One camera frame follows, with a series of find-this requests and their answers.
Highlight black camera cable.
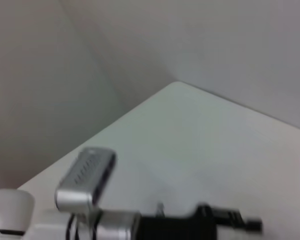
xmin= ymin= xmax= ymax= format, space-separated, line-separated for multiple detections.
xmin=65 ymin=214 xmax=102 ymax=240

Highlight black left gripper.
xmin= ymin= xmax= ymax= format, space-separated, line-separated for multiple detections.
xmin=136 ymin=203 xmax=264 ymax=240

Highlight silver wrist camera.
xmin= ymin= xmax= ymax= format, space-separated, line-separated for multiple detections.
xmin=54 ymin=146 xmax=118 ymax=214

